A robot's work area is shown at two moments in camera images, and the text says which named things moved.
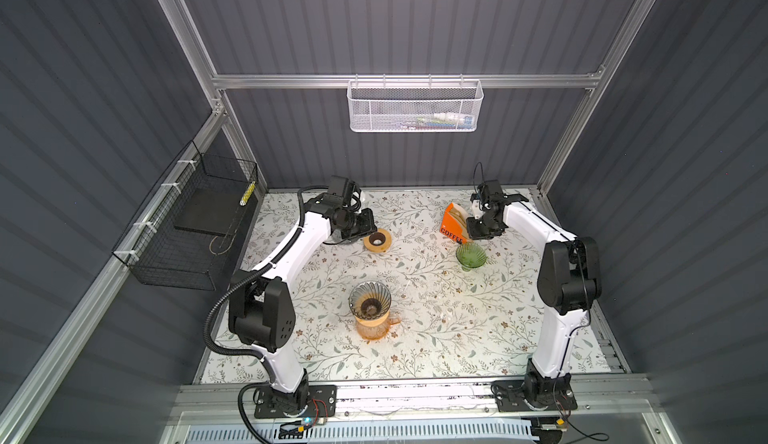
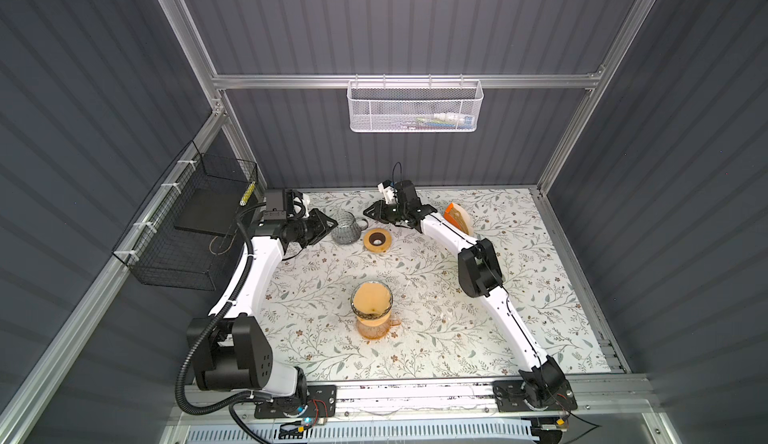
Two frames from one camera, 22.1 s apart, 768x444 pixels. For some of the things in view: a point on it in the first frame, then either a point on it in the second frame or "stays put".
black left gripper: [368, 225] -> [320, 228]
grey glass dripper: [370, 300] stays put
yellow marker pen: [247, 194] stays put
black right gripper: [473, 234] -> [381, 211]
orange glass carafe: [377, 328] stays put
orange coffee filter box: [455, 224] stays put
